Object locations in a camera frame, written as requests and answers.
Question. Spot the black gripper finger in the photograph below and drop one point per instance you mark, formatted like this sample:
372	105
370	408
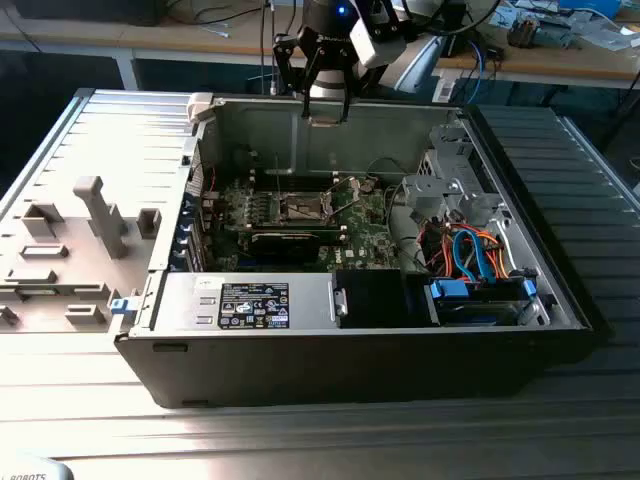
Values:
282	65
346	100

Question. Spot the small CPU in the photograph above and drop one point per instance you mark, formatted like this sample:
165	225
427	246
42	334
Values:
327	121

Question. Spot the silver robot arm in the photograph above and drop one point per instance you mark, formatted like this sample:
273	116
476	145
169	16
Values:
415	62

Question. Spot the black RAM slot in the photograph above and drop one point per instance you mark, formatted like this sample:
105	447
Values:
315	188
315	178

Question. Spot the metal locking lever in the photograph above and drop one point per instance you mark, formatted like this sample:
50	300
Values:
276	175

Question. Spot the CPU socket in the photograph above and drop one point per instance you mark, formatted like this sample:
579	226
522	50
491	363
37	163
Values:
302	207

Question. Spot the beige case latch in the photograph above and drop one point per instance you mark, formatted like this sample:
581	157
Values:
200	106

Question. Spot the white barcode tag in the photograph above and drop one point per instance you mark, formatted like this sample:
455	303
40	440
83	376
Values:
444	90

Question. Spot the metal drive cage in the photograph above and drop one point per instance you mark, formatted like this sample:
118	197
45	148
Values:
435	190

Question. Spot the green motherboard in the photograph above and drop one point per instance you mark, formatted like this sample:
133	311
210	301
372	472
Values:
365	240

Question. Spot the black graphics card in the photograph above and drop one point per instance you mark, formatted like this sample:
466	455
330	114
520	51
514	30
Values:
285	247

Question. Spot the blue card retainer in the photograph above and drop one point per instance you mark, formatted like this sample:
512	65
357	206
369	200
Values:
187	207

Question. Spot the wooden desk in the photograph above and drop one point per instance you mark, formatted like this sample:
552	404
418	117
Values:
550	62
100	37

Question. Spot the dark heatsink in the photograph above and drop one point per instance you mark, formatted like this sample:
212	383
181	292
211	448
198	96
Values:
522	32

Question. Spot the black monitor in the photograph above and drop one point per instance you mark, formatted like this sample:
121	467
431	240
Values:
90	10

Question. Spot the hard disk in blue carrier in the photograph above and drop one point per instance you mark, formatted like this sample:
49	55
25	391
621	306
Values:
450	290

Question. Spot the grey metal drive box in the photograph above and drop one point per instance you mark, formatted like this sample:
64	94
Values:
555	35

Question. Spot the grey parts rack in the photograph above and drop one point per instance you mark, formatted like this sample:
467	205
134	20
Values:
105	220

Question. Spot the silver power supply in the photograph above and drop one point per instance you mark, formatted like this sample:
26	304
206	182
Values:
180	300

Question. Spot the blue box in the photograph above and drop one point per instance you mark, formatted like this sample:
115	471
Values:
590	5

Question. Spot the black PC case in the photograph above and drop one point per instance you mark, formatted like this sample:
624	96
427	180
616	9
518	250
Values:
325	370

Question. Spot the blue plastic clip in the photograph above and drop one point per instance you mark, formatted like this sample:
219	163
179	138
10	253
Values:
118	306

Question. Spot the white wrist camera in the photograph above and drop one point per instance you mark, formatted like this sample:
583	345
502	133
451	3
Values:
370	47

